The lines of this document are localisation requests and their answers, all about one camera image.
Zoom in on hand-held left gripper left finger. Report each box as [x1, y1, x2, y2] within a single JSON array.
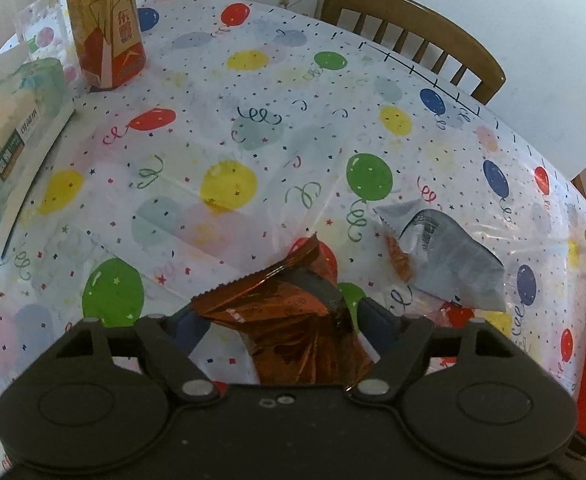
[[66, 305, 225, 405]]

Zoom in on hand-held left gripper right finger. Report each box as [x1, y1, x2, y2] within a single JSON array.
[[345, 297, 522, 404]]

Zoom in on brown foil snack packet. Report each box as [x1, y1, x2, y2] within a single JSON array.
[[191, 233, 380, 387]]

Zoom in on silver clear snack packet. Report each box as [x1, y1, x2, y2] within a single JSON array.
[[376, 199, 507, 312]]

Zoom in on balloon print tablecloth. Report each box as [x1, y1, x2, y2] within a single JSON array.
[[0, 0, 586, 480]]

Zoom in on green white tissue box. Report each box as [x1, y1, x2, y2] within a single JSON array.
[[0, 46, 77, 260]]

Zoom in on wooden chair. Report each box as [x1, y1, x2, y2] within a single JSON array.
[[320, 0, 507, 106]]

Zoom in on orange drink bottle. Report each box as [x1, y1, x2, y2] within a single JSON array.
[[64, 0, 147, 91]]

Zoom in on clear plastic cup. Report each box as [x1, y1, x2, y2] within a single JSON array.
[[12, 0, 70, 61]]

